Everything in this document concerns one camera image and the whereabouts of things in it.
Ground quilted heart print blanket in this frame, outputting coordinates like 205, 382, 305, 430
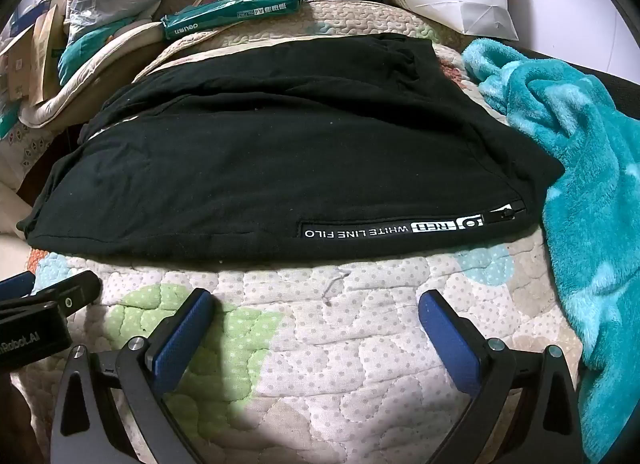
0, 4, 596, 464

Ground green paper packet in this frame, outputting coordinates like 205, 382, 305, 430
161, 0, 305, 41

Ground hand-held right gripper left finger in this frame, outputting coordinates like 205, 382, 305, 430
49, 288, 215, 464

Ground teal fleece blanket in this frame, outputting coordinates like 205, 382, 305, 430
461, 37, 640, 464

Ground black pants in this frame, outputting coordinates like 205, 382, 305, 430
16, 33, 566, 261

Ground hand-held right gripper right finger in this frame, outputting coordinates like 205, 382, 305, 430
417, 289, 587, 464

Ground brown cardboard box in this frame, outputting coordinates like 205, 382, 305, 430
0, 0, 66, 110

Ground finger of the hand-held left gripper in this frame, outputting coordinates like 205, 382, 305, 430
0, 271, 37, 301
0, 270, 103, 318

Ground beige quilted cushion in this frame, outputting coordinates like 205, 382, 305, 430
19, 19, 166, 127

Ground teal folded cloth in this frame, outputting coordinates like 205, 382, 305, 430
57, 27, 123, 88

